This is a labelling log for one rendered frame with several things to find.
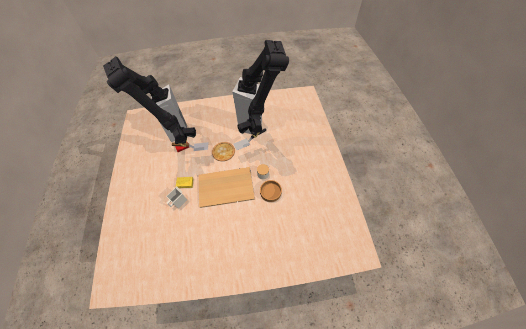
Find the metal spatula with brown handle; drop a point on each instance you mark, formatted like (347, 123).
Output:
(196, 147)

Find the wooden cutting board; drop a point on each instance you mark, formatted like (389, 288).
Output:
(225, 187)

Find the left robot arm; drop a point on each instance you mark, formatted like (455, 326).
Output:
(273, 64)

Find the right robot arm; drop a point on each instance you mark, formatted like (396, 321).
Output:
(138, 86)

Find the grey metal turner with black handle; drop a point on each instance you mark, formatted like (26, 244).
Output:
(243, 143)

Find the yellow sponge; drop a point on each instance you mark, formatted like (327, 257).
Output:
(184, 182)

